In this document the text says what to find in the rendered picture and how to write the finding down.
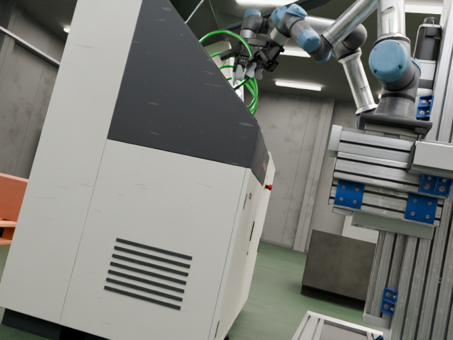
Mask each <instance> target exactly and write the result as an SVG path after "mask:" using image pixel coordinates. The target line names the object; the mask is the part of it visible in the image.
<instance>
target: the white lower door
mask: <svg viewBox="0 0 453 340"><path fill-rule="evenodd" d="M262 188H263V187H262V185H261V184H260V182H259V181H258V180H257V178H256V177H255V175H254V174H253V173H252V172H251V175H250V179H249V185H248V188H247V193H246V197H245V203H244V206H243V212H242V215H241V221H240V224H239V230H238V234H237V239H236V242H235V248H234V252H233V257H232V260H231V266H230V270H229V275H228V279H227V282H226V288H225V291H224V297H223V301H222V306H221V310H220V316H219V319H218V324H217V328H216V334H215V337H214V340H221V338H222V336H223V335H224V333H225V331H226V330H227V329H228V327H229V325H230V323H231V322H232V320H233V319H234V317H235V311H236V308H237V302H238V299H239V293H240V289H241V284H242V280H243V274H244V271H245V265H246V262H247V256H248V254H249V247H250V243H251V237H252V234H253V228H254V225H255V219H256V215H257V212H258V206H259V203H260V197H261V193H262Z"/></svg>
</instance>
